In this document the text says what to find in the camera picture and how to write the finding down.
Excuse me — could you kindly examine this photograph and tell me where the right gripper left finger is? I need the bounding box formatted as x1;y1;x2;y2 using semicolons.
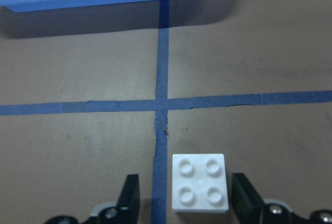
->
116;174;140;223

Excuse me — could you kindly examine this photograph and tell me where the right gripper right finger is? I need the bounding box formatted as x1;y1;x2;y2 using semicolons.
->
231;173;265;223

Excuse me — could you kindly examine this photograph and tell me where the white block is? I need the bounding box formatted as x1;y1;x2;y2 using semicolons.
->
172;153;229;213

